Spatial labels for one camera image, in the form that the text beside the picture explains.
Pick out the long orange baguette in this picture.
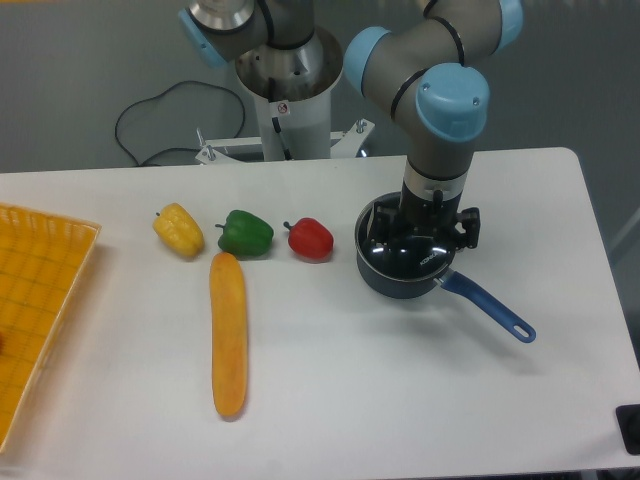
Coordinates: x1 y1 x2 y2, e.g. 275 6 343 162
209 252 248 418

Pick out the black cable on floor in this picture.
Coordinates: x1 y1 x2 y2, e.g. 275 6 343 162
114 80 247 167

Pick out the yellow bell pepper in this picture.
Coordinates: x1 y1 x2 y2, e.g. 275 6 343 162
152 203 205 259

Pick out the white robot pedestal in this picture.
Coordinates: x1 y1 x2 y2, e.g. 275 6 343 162
234 27 375 161

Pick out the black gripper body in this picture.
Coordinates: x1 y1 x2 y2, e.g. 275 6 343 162
397 181 462 237

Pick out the black object table corner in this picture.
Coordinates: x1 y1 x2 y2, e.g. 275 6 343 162
615 404 640 456

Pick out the red bell pepper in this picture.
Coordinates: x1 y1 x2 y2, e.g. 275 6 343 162
283 217 334 261

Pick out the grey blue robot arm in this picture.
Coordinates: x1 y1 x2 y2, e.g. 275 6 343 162
178 1 523 249

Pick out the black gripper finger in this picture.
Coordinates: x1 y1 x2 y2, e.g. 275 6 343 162
372 199 402 243
448 207 481 251

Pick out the orange plastic basket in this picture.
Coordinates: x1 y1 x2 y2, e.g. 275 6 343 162
1 203 101 450

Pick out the green bell pepper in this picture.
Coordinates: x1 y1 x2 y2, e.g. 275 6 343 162
216 210 274 257

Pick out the glass pot lid blue knob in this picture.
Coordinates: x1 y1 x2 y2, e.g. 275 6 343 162
355 192 455 281

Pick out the dark blue saucepan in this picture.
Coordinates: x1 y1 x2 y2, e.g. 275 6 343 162
354 193 537 344

